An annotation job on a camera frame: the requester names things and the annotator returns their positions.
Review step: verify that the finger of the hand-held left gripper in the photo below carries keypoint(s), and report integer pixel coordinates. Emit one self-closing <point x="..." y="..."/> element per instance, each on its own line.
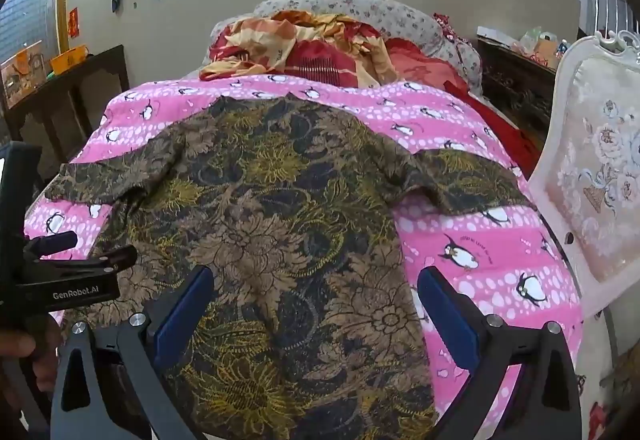
<point x="55" y="241"/>
<point x="107" y="259"/>

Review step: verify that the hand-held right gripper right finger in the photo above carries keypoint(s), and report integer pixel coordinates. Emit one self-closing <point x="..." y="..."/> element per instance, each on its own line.
<point x="447" y="320"/>

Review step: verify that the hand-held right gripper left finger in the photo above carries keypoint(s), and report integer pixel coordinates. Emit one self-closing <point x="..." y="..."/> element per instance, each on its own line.
<point x="182" y="315"/>

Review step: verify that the brown gold floral shirt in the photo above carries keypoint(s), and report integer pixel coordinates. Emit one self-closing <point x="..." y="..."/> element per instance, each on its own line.
<point x="280" y="220"/>

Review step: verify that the person's left hand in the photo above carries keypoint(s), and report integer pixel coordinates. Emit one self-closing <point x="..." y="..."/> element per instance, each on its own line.
<point x="20" y="350"/>

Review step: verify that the pink penguin blanket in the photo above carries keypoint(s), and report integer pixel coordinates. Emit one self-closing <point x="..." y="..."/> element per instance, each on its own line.
<point x="480" y="280"/>

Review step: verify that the dark wooden cabinet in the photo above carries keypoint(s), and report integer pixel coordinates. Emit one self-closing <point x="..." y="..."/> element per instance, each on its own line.
<point x="60" y="105"/>

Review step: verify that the brown printed box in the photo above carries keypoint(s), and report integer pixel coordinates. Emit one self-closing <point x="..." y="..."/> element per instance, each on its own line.
<point x="20" y="70"/>

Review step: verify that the orange box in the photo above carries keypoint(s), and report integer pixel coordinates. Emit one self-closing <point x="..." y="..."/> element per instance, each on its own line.
<point x="70" y="61"/>

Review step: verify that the red bed sheet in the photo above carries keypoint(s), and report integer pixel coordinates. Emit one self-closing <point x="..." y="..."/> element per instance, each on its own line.
<point x="505" y="135"/>

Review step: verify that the white floral upholstered chair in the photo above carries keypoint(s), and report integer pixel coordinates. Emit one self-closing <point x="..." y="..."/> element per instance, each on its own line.
<point x="595" y="170"/>

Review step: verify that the grilled window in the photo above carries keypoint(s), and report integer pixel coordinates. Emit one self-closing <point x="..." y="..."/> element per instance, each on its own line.
<point x="30" y="5"/>

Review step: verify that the dark carved wooden nightstand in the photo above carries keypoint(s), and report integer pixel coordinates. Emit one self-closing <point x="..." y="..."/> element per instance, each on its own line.
<point x="515" y="85"/>

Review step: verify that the salmon red pillow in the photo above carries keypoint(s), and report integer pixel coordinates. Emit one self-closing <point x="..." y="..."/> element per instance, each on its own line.
<point x="420" y="63"/>

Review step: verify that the clear plastic bags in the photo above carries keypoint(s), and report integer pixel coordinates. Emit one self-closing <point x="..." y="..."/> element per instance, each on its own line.
<point x="542" y="48"/>

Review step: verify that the red orange floral quilt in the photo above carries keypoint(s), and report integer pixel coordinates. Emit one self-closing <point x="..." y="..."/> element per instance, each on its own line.
<point x="310" y="50"/>

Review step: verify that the red patterned cloth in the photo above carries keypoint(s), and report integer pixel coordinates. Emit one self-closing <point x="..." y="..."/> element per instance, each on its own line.
<point x="450" y="28"/>

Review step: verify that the grey floral pillow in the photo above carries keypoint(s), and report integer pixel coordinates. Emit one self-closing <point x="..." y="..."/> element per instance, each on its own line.
<point x="400" y="15"/>

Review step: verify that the white stair railing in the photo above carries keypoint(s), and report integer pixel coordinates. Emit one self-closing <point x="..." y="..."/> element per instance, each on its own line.
<point x="612" y="10"/>

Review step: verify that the red wall sticker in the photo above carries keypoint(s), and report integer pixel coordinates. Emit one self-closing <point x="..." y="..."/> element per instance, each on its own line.
<point x="73" y="22"/>

